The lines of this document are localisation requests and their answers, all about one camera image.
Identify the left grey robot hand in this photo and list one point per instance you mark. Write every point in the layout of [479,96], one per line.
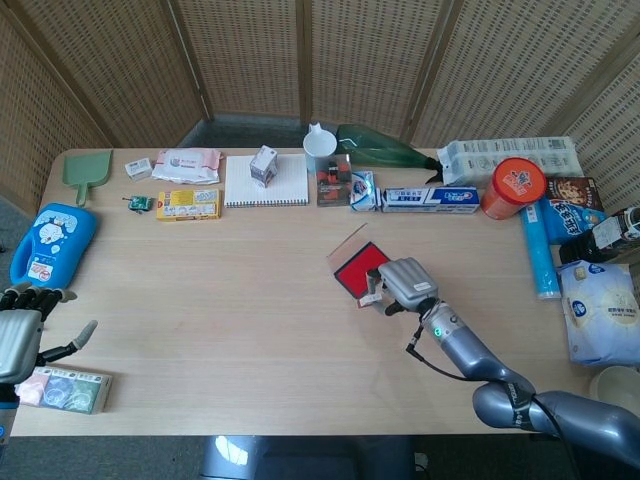
[17,340]

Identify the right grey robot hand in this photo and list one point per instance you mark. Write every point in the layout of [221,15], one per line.
[410,285]

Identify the white and red stamp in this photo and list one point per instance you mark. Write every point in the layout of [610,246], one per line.
[370,300]

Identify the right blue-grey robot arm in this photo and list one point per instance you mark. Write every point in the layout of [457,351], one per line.
[500,375]

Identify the red ink pad case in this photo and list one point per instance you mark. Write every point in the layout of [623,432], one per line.
[352,272]

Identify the pink cloth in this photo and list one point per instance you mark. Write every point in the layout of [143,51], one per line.
[30,390]

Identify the blue white toothpaste box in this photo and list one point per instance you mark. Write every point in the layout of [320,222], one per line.
[430,200]

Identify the blue cartoon case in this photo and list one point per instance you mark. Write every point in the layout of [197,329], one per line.
[52,245]

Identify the blue white soap box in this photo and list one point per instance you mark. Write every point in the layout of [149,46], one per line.
[364,191]

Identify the clear box red items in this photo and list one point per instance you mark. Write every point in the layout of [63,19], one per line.
[334,182]

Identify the blue cylindrical tube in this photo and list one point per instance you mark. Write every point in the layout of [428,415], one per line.
[541,255]

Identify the green plastic bottle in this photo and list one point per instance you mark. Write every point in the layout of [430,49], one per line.
[385,150]

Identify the orange canister with red lid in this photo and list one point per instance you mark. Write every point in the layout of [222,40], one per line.
[512,187]

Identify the white spiral notebook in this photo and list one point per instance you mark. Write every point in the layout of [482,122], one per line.
[287,185]

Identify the white light-blue cup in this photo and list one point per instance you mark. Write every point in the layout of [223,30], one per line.
[320,147]

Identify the white plastic wrapped package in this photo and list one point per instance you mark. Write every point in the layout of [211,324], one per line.
[510,150]

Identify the blue snack bag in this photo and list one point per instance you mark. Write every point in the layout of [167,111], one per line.
[570,222]

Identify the green plastic dustpan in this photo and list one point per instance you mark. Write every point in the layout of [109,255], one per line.
[87,170]

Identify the small purple white carton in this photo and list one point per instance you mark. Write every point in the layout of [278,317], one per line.
[263,167]

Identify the dark sauce bottle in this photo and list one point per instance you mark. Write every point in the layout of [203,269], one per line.
[595,242]

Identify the brown cookie box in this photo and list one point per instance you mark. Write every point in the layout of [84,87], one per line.
[575,190]

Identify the blue white tissue pack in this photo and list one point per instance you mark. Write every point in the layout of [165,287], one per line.
[602,315]

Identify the small white box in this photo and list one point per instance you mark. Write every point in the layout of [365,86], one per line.
[138,168]

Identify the yellow flat box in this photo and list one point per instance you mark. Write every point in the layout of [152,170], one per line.
[189,205]

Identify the beige bowl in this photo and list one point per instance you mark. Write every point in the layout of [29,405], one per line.
[617,387]

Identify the pink white wet wipes pack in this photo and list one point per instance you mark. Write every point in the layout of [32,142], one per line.
[187,165]

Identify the wooden woven folding screen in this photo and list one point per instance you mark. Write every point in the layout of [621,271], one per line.
[250,55]

